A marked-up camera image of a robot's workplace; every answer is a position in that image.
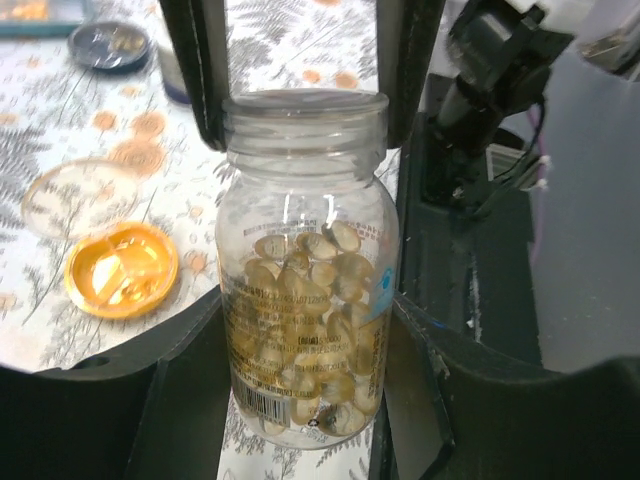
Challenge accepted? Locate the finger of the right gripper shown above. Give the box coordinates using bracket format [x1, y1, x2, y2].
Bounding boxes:
[159, 0, 230, 151]
[376, 0, 445, 149]

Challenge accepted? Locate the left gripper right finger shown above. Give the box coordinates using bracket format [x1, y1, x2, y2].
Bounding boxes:
[369, 295, 639, 479]

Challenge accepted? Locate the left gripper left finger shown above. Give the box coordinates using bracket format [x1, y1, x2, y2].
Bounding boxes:
[1, 289, 231, 479]

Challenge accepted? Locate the orange round pill case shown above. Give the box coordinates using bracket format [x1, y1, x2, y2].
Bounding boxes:
[64, 222, 179, 320]

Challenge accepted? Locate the clear round case lid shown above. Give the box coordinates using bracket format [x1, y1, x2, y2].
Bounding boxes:
[21, 158, 140, 240]

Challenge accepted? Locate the clear bottle of yellow pills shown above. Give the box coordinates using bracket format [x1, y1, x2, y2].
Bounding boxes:
[216, 89, 399, 450]

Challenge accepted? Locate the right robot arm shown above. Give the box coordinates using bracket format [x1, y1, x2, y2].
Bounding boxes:
[161, 1, 572, 213]

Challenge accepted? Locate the dark round pill case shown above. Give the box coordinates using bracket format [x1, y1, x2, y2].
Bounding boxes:
[67, 20, 151, 75]

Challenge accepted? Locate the blue rectangular pill box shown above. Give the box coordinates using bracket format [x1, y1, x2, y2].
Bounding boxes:
[1, 0, 94, 38]

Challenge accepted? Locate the floral table mat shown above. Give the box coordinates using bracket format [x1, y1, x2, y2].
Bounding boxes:
[1, 1, 398, 479]

